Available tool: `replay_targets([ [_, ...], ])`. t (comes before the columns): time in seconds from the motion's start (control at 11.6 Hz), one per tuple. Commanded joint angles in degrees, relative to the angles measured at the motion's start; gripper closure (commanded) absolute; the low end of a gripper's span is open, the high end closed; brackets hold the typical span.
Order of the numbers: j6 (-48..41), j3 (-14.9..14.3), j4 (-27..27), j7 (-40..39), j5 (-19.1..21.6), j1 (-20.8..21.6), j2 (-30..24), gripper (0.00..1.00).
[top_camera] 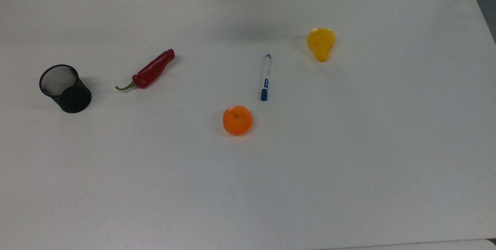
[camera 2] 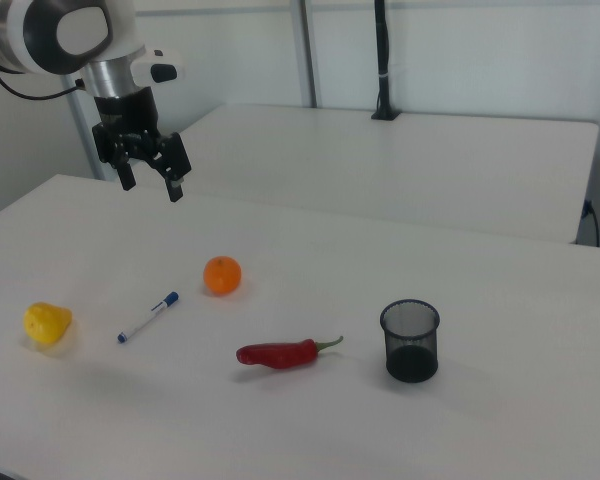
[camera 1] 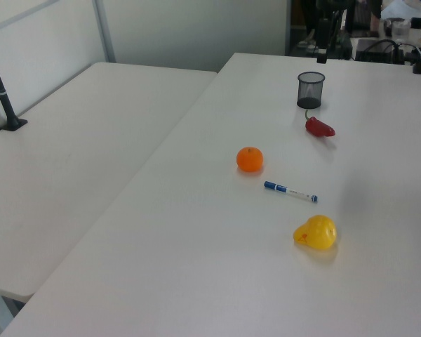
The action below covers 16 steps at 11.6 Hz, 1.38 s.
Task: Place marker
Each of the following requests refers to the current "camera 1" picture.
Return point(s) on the red chili pepper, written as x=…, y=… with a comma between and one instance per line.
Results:
x=317, y=127

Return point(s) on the white side table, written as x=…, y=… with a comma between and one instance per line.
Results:
x=73, y=158

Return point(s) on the small black box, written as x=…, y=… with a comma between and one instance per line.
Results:
x=418, y=22

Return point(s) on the grey partition frame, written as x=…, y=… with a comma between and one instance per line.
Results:
x=105, y=35

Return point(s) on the yellow toy pear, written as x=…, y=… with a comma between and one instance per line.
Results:
x=317, y=233

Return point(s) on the blue and white marker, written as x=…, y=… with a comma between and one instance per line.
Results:
x=277, y=187

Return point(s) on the black pole with grey tip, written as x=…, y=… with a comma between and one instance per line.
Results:
x=322, y=35

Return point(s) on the black flat electronics box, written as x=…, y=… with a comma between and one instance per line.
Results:
x=372, y=49

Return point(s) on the clear glass jar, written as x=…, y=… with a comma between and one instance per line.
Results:
x=400, y=29

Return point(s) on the black mesh pen cup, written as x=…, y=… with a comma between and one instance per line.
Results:
x=310, y=102

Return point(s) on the orange mandarin fruit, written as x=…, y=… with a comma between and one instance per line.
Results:
x=250, y=159

